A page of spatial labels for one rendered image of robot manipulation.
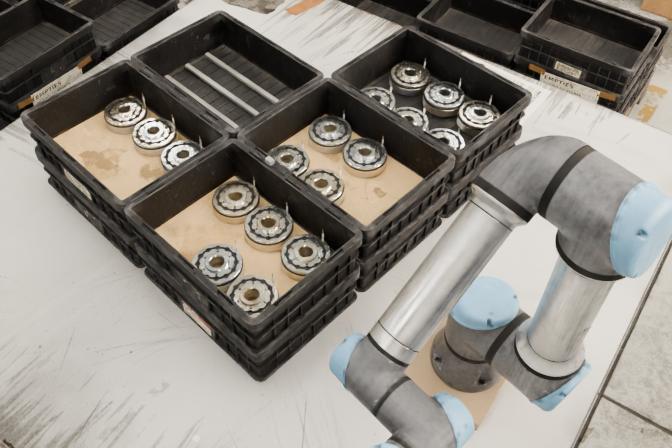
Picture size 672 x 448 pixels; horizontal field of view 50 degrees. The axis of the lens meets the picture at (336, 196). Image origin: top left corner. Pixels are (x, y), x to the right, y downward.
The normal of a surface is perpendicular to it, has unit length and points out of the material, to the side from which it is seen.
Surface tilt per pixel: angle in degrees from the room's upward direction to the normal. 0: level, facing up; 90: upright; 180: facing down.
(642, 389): 0
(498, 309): 7
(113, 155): 0
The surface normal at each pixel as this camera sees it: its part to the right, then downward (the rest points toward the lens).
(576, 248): -0.80, 0.45
